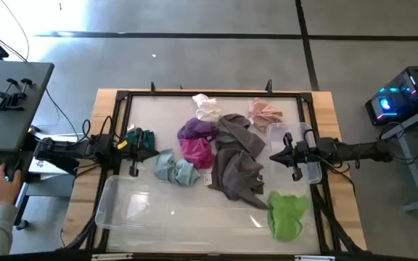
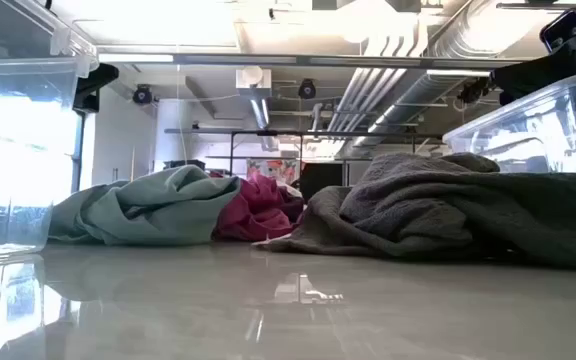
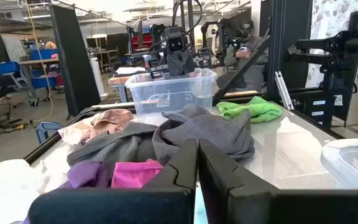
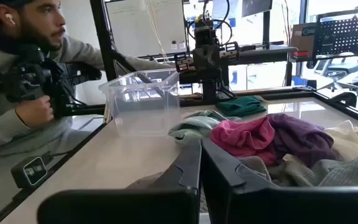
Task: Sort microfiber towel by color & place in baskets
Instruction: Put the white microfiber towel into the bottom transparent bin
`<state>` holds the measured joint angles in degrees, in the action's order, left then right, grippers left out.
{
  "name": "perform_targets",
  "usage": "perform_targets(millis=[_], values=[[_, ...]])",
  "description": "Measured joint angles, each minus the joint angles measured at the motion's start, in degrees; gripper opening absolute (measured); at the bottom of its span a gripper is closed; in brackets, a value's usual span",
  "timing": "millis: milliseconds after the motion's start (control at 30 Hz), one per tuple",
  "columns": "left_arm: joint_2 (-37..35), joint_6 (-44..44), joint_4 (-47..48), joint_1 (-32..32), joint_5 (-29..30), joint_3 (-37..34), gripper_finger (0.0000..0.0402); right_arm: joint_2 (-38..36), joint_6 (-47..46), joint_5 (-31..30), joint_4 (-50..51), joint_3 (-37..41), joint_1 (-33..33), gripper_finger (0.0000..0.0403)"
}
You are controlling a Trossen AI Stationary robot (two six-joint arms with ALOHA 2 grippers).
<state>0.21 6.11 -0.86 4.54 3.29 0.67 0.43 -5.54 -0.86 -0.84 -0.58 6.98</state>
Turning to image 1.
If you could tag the white tape strip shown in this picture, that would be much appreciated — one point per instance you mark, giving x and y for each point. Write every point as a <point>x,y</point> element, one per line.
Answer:
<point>111,256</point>
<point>314,258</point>

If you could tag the black desk caster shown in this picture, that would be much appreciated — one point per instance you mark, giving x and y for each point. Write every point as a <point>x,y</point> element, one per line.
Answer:
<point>22,225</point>

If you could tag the dark teal microfiber towel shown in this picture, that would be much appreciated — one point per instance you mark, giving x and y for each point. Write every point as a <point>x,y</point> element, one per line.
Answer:
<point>149,139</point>

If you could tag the white flat device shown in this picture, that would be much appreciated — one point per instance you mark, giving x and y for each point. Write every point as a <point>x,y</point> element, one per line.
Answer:
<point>44,165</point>

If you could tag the pale pink microfiber towel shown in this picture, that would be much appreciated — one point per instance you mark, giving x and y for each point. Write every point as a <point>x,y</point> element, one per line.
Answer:
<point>263,114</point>

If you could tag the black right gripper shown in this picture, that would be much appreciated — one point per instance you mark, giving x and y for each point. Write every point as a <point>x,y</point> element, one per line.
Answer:
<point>305,152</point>

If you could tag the black metal table frame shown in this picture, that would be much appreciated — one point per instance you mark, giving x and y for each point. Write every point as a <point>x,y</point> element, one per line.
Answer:
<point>212,94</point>

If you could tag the clear plastic bin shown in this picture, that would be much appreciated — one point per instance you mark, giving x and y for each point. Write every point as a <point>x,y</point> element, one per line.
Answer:
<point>276,134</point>
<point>122,203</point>

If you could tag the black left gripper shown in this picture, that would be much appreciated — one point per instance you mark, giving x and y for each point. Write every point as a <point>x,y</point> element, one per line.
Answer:
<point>127,152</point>

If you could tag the black table clamp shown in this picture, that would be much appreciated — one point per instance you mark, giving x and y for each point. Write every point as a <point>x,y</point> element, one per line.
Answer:
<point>269,87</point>
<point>152,87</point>

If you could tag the magenta microfiber towel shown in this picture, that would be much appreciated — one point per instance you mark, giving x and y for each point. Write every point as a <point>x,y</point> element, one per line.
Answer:
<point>196,152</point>

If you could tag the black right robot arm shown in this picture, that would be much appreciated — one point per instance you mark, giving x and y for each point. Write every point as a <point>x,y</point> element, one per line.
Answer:
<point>354,150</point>

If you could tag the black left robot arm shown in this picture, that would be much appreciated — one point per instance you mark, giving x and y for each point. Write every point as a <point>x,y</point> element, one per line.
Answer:
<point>67,148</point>

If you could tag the purple microfiber towel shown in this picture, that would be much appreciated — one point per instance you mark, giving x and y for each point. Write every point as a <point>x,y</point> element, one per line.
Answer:
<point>194,128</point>

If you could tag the black computer mouse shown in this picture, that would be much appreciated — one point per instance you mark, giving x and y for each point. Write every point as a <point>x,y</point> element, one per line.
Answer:
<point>15,168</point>

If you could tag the black RGB computer tower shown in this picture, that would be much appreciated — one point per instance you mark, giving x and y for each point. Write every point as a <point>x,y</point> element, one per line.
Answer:
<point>412,90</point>

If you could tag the black desk clamp mount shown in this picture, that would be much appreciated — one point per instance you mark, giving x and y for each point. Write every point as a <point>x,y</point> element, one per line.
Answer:
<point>11,99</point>

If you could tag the person's hand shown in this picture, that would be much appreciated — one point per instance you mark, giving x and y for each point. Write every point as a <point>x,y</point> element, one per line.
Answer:
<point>4,190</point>

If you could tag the bright green microfiber towel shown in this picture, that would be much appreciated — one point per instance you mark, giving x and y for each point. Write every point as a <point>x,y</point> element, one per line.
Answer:
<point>285,217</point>

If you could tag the white microfiber towel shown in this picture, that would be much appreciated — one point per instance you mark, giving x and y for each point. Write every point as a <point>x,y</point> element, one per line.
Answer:
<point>205,107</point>

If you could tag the dark grey microfiber towel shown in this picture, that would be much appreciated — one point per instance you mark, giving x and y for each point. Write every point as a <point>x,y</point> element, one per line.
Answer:
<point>238,174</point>

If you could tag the light blue microfiber towel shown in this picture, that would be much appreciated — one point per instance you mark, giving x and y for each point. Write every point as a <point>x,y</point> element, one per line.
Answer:
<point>180,174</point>

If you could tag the grey office desk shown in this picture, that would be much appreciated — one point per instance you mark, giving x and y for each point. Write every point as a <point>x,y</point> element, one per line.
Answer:
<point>6,108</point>

